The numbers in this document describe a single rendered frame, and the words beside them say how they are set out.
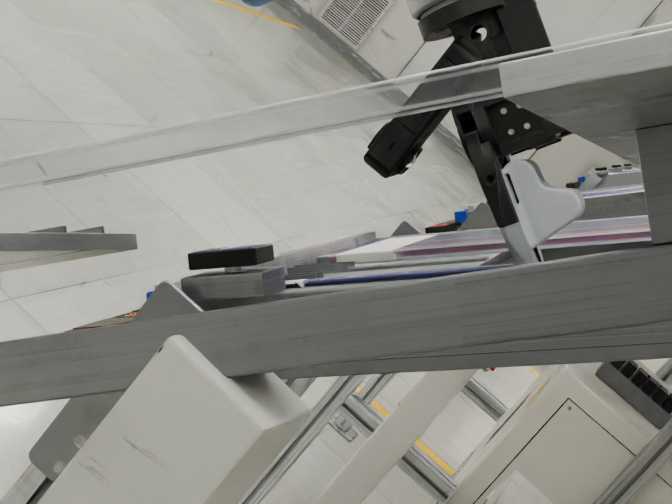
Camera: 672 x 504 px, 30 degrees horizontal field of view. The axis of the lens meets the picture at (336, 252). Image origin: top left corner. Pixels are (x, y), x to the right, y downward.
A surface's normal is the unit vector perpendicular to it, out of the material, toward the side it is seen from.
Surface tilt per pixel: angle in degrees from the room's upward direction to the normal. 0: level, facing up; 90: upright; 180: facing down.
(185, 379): 90
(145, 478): 90
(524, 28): 90
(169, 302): 90
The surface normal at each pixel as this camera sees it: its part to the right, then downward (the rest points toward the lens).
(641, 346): -0.26, 0.07
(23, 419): 0.62, -0.76
